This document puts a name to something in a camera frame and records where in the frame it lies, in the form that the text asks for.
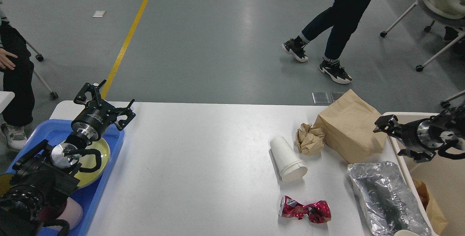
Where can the crushed red can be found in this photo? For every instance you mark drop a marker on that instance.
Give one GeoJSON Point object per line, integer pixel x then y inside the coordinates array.
{"type": "Point", "coordinates": [318, 212]}

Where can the small brown paper in bin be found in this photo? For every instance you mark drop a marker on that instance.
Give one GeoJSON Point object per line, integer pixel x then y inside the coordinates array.
{"type": "Point", "coordinates": [433, 211]}

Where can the right metal floor plate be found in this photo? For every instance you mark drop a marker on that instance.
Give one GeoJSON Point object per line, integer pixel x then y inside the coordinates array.
{"type": "Point", "coordinates": [336, 95]}

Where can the left metal floor plate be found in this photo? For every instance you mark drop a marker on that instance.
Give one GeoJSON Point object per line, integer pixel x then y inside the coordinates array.
{"type": "Point", "coordinates": [321, 98]}

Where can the pink mug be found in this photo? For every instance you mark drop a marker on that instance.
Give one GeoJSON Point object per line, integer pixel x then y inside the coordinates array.
{"type": "Point", "coordinates": [71, 212]}

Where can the white side table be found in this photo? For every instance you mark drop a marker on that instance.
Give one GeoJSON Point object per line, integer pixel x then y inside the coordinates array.
{"type": "Point", "coordinates": [5, 98]}

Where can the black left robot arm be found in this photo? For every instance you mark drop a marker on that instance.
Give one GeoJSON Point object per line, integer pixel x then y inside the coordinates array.
{"type": "Point", "coordinates": [56, 181]}

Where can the person in dark jeans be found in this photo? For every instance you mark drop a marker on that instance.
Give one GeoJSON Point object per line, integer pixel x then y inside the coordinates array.
{"type": "Point", "coordinates": [343, 19]}

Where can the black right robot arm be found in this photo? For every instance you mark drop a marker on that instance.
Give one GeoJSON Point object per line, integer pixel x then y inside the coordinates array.
{"type": "Point", "coordinates": [447, 129]}

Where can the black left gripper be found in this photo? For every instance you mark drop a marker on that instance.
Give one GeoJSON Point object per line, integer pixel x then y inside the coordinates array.
{"type": "Point", "coordinates": [94, 120]}

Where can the brown paper bag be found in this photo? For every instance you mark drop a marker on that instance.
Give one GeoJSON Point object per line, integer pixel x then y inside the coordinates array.
{"type": "Point", "coordinates": [348, 126]}

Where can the teal mug yellow inside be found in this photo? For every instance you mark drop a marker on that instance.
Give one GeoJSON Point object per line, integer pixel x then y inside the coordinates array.
{"type": "Point", "coordinates": [5, 183]}

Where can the beige plastic bin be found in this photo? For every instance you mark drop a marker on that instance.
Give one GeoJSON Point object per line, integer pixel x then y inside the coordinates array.
{"type": "Point", "coordinates": [445, 180]}

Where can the blue plastic tray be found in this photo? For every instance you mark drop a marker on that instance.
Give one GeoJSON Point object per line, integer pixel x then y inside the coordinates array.
{"type": "Point", "coordinates": [56, 131]}

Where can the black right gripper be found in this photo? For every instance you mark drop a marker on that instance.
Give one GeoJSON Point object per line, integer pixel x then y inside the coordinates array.
{"type": "Point", "coordinates": [414, 135]}

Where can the white paper scrap on floor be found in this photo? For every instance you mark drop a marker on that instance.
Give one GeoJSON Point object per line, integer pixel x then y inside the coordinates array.
{"type": "Point", "coordinates": [99, 14]}

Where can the metal floor plate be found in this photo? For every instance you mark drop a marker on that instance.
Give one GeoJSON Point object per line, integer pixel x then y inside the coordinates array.
{"type": "Point", "coordinates": [336, 95]}
{"type": "Point", "coordinates": [321, 98]}

